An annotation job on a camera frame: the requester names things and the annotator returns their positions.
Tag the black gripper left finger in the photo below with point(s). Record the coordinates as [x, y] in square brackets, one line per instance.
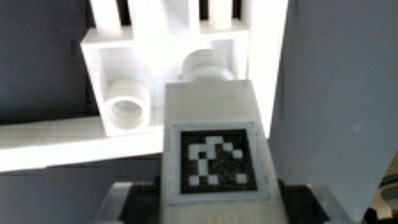
[141, 209]

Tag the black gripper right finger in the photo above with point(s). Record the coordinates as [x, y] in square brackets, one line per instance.
[304, 210]

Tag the white chair leg with tag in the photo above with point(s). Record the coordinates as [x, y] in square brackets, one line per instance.
[219, 186]

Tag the white chair seat part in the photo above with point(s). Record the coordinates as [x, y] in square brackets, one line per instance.
[162, 41]

